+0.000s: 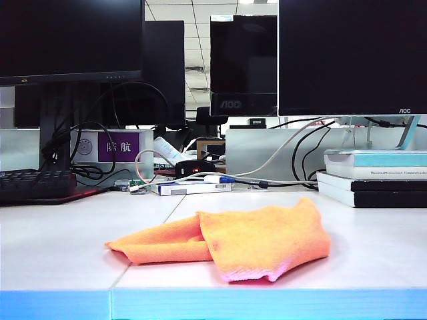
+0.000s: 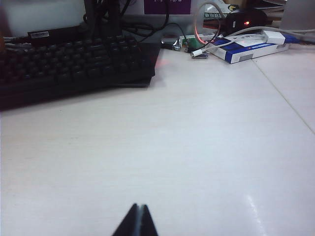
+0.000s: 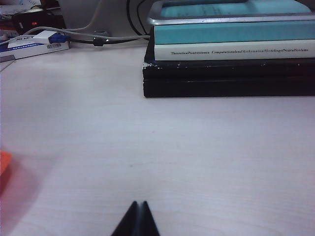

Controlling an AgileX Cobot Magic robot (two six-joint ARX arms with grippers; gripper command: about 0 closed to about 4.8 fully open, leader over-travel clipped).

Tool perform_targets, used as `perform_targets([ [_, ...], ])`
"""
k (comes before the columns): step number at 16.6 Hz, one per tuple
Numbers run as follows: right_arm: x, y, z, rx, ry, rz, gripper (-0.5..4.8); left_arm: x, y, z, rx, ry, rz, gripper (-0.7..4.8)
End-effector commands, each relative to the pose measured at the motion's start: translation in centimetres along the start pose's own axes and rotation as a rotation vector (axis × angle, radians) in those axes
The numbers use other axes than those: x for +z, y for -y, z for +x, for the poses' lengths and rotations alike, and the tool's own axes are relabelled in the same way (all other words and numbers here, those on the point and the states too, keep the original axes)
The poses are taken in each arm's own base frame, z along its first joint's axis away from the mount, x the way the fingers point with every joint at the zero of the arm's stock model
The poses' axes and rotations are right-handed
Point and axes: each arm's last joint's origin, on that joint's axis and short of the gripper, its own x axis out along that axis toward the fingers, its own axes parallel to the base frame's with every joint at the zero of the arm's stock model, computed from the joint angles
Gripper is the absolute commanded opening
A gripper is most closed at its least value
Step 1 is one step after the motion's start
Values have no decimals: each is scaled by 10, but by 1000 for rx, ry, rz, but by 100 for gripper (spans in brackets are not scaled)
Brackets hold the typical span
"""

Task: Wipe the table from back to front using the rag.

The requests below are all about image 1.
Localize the orange cleaning rag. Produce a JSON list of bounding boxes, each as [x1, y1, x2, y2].
[[104, 196, 332, 283]]

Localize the wooden box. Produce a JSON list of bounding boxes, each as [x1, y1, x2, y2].
[[195, 139, 226, 161]]

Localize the black device red light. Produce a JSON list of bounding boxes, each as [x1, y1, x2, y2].
[[174, 159, 218, 177]]

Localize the blue white medicine box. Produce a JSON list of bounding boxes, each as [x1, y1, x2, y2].
[[150, 181, 234, 196]]

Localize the white printed carton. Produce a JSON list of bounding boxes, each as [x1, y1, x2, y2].
[[153, 135, 183, 164]]

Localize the green circuit board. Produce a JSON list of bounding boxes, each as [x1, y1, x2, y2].
[[115, 179, 151, 193]]

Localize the purple white name sign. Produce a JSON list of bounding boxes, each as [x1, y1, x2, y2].
[[70, 129, 154, 165]]

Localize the glossy black AOC monitor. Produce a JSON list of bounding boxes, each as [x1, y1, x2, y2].
[[209, 14, 279, 117]]

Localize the matte black monitor back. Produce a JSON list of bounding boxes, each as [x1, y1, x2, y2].
[[13, 20, 186, 129]]

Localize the black red desk mat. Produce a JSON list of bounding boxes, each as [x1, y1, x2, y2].
[[0, 185, 111, 206]]

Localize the white book black lettering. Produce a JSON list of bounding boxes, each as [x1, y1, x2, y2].
[[325, 163, 427, 181]]

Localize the black monitor stand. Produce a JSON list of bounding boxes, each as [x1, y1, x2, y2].
[[39, 81, 73, 174]]

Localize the teal book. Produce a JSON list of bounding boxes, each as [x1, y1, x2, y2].
[[324, 149, 427, 168]]

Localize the black spined white book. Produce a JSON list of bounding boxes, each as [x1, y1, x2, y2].
[[316, 171, 427, 193], [316, 181, 427, 208]]

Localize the black keyboard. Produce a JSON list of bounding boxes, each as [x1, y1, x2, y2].
[[0, 168, 77, 201]]

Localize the frosted glass desk divider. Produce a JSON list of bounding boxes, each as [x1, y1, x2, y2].
[[0, 128, 41, 171]]

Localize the large black monitor gold logo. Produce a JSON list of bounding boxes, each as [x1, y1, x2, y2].
[[0, 0, 146, 87]]

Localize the silver monitor stand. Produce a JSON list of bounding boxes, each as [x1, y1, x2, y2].
[[333, 115, 422, 151]]

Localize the white storage drawers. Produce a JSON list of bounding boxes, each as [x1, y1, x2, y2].
[[0, 85, 16, 129]]

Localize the grey cable with ferrite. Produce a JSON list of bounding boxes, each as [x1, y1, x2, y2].
[[233, 178, 318, 189]]

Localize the white USB cable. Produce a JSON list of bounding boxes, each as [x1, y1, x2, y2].
[[129, 149, 177, 193]]

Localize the white monitor cable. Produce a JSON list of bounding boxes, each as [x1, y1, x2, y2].
[[230, 116, 338, 177]]

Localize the thin black cable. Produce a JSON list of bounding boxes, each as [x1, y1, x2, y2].
[[300, 126, 331, 183], [291, 119, 336, 183]]

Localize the black looped cable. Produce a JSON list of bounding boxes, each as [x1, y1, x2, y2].
[[69, 121, 118, 179]]

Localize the black arched cable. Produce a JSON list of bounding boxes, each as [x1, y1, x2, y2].
[[88, 81, 169, 129]]

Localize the black monitor power cable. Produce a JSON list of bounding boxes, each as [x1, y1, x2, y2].
[[363, 115, 410, 129]]

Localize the AOC monitor silver frame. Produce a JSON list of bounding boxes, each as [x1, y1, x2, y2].
[[278, 0, 427, 117]]

